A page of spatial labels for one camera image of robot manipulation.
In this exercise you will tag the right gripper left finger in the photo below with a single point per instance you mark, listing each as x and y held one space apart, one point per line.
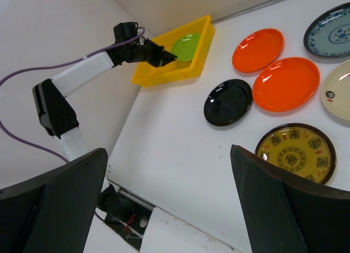
53 212

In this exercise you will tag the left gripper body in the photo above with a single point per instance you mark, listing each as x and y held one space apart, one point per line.
148 52

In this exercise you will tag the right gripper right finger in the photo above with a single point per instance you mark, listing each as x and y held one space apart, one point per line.
284 212

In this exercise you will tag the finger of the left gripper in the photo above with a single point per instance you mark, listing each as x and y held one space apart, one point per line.
167 57

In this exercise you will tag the green plate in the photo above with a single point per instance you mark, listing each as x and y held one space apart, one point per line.
185 47

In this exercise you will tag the black plate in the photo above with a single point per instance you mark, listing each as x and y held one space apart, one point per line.
228 102

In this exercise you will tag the orange plate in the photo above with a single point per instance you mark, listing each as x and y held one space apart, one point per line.
286 84
258 50

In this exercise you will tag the yellow plastic bin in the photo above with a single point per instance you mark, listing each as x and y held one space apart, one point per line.
145 75

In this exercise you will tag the yellow brown plate right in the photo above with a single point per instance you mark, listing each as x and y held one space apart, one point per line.
300 149

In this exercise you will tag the cream floral plate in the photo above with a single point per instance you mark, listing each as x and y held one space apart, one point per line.
335 91

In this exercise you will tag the blue patterned plate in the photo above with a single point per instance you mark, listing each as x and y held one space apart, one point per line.
328 35

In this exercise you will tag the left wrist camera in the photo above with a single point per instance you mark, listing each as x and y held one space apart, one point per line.
125 31

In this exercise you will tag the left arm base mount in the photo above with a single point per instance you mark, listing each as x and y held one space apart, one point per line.
127 214

